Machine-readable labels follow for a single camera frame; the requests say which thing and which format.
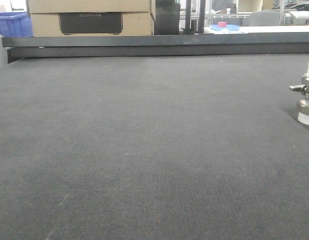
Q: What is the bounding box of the metal valve with white caps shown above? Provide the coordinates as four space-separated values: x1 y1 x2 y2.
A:
289 63 309 126

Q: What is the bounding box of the cardboard box with black print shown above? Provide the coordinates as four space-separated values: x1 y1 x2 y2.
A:
27 0 156 37

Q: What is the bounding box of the black cabinet block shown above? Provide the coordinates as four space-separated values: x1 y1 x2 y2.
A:
154 0 181 35

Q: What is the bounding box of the blue tray on table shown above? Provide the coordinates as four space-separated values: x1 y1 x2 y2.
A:
210 24 240 32

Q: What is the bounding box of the blue plastic crate background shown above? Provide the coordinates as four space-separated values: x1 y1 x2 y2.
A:
0 12 33 38

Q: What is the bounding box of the white background table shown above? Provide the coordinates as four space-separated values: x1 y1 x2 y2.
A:
204 25 309 35

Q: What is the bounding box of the black conveyor side rail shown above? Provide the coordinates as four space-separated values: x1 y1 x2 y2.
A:
1 32 309 59

